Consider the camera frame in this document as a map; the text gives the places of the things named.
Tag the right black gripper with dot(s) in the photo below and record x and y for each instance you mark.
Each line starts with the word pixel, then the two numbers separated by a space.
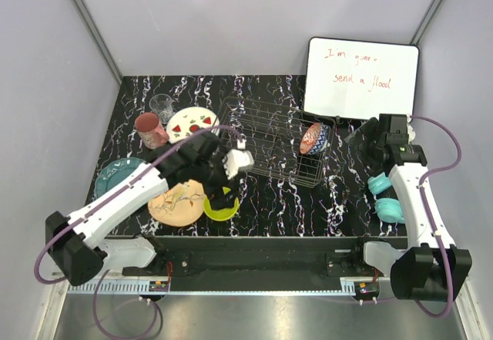
pixel 370 129

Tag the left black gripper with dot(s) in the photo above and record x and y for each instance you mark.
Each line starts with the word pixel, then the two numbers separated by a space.
pixel 218 200

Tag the lime green bowl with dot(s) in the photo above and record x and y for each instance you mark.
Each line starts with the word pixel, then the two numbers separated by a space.
pixel 218 215

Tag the red patterned blue zigzag bowl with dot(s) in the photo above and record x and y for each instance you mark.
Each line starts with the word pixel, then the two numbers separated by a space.
pixel 315 139

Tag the black wire dish rack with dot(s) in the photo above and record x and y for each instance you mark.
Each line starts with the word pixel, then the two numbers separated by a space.
pixel 274 133

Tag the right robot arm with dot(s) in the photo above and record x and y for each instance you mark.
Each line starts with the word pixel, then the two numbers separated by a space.
pixel 432 268

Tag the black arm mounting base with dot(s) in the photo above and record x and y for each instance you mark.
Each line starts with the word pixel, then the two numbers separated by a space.
pixel 324 256

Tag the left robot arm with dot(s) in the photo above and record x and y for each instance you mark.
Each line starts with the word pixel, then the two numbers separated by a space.
pixel 78 243

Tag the orange bird plate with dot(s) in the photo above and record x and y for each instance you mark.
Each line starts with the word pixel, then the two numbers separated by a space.
pixel 180 206

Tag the black marble pattern mat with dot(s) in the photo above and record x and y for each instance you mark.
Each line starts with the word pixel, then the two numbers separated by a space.
pixel 340 206

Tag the white whiteboard with red writing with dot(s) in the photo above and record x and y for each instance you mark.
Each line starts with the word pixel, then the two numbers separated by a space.
pixel 360 80

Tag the teal headphones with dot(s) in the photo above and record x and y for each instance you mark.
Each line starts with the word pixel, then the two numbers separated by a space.
pixel 387 206

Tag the white watermelon pattern plate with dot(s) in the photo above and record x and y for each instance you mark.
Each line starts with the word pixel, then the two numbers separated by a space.
pixel 189 120

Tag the pink mug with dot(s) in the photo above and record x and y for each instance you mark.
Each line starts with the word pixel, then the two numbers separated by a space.
pixel 150 130

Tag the teal scalloped plate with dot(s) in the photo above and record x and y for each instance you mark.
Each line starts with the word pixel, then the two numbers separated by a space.
pixel 114 173

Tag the clear drinking glass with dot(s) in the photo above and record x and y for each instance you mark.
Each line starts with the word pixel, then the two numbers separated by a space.
pixel 162 106

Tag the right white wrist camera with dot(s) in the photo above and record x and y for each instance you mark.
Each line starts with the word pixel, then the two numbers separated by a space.
pixel 410 131

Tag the grey slotted cable duct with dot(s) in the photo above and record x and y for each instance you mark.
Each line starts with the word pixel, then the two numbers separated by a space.
pixel 230 286

